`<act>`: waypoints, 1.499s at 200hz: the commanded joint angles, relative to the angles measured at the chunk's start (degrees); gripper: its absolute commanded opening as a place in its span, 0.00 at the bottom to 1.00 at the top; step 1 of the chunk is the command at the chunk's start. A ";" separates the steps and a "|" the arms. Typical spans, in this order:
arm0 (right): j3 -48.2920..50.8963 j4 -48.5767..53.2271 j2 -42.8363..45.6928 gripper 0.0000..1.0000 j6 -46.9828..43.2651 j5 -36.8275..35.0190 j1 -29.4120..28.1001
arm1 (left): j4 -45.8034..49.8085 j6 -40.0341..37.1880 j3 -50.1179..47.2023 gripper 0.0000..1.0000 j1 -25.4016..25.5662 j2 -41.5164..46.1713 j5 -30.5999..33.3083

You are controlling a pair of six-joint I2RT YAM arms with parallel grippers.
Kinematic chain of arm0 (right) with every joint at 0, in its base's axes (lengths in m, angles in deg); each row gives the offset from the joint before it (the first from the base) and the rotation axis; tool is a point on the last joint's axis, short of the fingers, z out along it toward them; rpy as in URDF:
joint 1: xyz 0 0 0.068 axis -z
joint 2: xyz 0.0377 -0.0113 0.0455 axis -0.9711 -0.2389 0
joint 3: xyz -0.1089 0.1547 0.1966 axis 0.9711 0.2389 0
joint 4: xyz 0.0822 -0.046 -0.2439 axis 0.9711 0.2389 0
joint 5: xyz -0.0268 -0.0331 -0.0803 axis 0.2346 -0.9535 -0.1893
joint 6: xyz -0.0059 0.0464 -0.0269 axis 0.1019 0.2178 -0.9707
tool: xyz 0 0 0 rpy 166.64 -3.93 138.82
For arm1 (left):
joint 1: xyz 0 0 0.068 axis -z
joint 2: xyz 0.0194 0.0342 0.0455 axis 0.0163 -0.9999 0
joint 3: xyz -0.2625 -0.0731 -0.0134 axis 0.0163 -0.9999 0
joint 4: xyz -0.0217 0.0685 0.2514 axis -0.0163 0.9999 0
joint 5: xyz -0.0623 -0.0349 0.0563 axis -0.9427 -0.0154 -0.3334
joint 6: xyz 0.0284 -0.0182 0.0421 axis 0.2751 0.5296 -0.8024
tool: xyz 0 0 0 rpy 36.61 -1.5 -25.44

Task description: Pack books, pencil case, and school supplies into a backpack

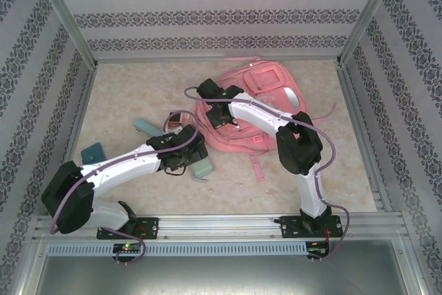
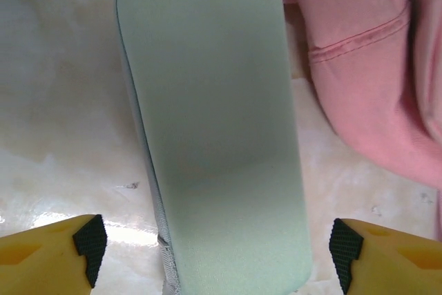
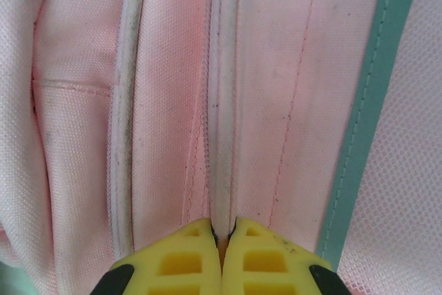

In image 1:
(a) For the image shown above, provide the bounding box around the grey metal sheet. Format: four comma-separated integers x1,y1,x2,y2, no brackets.
32,253,414,295

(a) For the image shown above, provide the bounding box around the pink backpack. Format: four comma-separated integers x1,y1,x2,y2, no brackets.
192,55,338,182

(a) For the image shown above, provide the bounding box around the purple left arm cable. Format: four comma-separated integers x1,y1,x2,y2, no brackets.
50,111,200,265

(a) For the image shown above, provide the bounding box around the small teal case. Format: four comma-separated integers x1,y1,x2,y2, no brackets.
80,142,106,165

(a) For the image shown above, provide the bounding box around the small circuit board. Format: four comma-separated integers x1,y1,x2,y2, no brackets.
307,240,329,254

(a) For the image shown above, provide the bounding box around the aluminium side rail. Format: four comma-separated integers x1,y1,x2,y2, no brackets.
47,65,99,216
338,65,394,213

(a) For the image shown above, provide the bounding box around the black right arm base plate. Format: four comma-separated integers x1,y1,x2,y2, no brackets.
280,215,344,239

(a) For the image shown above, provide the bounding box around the aluminium frame post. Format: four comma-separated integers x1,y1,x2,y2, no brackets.
336,0,403,66
29,0,98,68

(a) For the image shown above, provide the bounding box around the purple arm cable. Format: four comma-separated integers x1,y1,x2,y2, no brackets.
50,111,200,265
184,86,349,262

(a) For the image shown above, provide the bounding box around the slotted grey cable duct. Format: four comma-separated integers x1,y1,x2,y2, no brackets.
46,242,309,256

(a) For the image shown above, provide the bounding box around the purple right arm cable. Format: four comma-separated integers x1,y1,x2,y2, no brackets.
184,86,349,262

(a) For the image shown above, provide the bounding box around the rose gold cube sharpener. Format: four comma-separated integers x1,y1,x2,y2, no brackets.
166,111,190,134

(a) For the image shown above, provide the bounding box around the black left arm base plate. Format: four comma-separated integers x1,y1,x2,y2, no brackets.
96,217,160,240

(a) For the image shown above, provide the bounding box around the aluminium back rail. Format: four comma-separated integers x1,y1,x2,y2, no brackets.
95,55,341,65

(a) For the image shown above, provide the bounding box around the circuit board with green light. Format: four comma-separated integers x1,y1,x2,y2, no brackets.
113,242,142,254

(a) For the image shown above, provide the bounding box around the aluminium mounting rail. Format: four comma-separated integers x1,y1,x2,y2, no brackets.
32,214,405,241

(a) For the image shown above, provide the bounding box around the green pencil case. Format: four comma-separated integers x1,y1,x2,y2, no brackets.
188,155,214,184

